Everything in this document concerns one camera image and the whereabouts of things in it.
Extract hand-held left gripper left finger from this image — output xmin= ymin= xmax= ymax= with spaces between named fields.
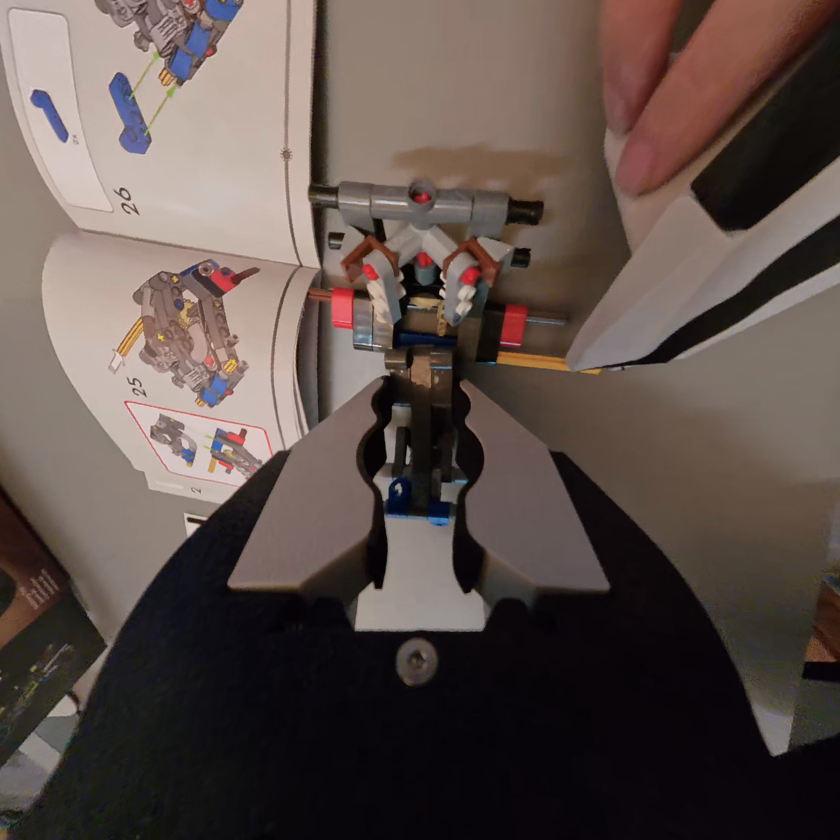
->
xmin=227 ymin=377 xmax=389 ymax=597

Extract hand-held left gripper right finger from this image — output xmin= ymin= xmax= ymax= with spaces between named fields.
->
xmin=455 ymin=379 xmax=613 ymax=602

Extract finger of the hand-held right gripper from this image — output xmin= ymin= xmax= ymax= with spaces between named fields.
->
xmin=613 ymin=252 xmax=840 ymax=373
xmin=564 ymin=154 xmax=840 ymax=373

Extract yellow lego axle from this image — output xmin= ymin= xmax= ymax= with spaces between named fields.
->
xmin=495 ymin=350 xmax=602 ymax=376

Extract dark grey lego suspension assembly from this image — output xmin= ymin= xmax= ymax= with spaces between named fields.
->
xmin=382 ymin=346 xmax=471 ymax=527

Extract grey lego chassis assembly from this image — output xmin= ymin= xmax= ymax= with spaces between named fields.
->
xmin=307 ymin=176 xmax=570 ymax=370

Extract lego set box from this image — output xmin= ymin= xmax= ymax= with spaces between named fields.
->
xmin=0 ymin=484 xmax=109 ymax=770

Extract lego instruction booklet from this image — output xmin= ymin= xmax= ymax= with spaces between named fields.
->
xmin=0 ymin=0 xmax=327 ymax=506

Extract person's right hand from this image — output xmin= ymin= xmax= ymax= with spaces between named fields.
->
xmin=599 ymin=0 xmax=836 ymax=199

